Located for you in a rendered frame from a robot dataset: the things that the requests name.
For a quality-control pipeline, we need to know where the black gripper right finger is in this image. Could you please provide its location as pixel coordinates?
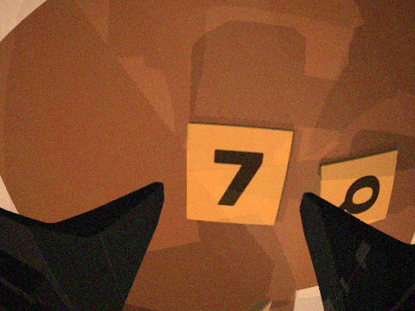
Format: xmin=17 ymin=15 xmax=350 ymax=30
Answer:
xmin=300 ymin=193 xmax=415 ymax=311

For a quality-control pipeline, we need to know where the orange tile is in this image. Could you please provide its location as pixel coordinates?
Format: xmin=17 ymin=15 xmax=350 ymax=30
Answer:
xmin=187 ymin=121 xmax=293 ymax=225
xmin=318 ymin=148 xmax=398 ymax=224

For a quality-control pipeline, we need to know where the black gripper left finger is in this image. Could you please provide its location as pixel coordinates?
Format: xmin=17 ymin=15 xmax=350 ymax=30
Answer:
xmin=0 ymin=182 xmax=165 ymax=311

